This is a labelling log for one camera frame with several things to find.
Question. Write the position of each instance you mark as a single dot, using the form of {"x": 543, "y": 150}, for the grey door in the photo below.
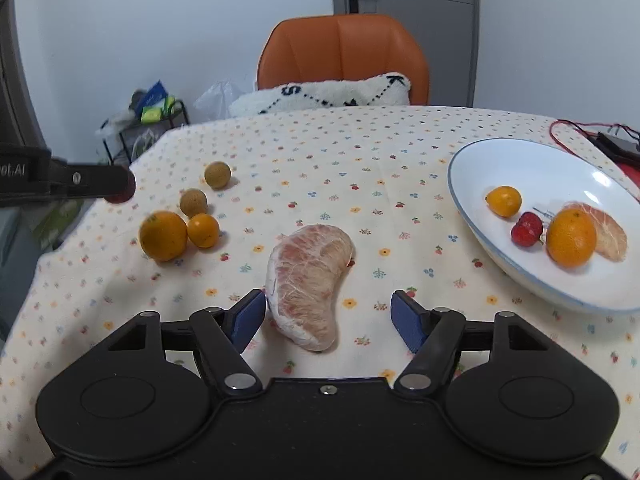
{"x": 446, "y": 31}

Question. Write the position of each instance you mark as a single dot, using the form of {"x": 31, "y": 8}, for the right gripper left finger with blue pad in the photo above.
{"x": 221, "y": 336}

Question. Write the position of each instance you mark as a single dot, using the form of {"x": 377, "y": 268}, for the white plate blue rim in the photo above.
{"x": 547, "y": 179}

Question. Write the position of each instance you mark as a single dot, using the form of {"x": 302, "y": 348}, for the orange leather chair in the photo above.
{"x": 342, "y": 47}

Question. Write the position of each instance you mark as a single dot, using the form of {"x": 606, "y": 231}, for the large orange on plate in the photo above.
{"x": 571, "y": 238}

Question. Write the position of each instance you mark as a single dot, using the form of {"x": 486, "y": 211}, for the black power bank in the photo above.
{"x": 619, "y": 150}

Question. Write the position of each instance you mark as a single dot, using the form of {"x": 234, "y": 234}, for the large orange tangerine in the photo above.
{"x": 163, "y": 236}

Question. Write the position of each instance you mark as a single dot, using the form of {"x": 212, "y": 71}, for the floral white tablecloth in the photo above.
{"x": 338, "y": 208}

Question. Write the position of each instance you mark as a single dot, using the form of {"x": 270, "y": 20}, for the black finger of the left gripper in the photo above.
{"x": 86, "y": 181}

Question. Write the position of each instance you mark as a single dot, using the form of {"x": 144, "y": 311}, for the small orange on plate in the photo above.
{"x": 504, "y": 201}

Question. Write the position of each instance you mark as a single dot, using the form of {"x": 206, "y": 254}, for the red fruit on plate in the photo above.
{"x": 527, "y": 231}

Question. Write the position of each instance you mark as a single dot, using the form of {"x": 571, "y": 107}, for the small red fruit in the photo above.
{"x": 126, "y": 193}

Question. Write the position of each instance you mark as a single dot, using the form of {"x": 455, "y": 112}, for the pomelo segment on plate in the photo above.
{"x": 612, "y": 243}

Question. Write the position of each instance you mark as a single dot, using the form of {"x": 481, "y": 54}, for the white fluffy patterned pillow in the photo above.
{"x": 381, "y": 90}

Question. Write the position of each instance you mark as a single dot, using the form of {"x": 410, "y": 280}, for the white plastic bag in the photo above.
{"x": 214, "y": 103}

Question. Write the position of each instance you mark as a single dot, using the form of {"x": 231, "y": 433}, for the small orange kumquat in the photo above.
{"x": 203, "y": 231}

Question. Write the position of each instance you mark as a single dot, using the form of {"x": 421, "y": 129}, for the brown longan fruit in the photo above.
{"x": 193, "y": 202}
{"x": 217, "y": 175}

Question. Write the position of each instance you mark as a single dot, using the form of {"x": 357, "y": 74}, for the black wire rack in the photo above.
{"x": 125, "y": 138}

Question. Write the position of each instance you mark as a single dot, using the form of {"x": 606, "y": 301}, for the peeled pomelo segment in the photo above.
{"x": 303, "y": 274}

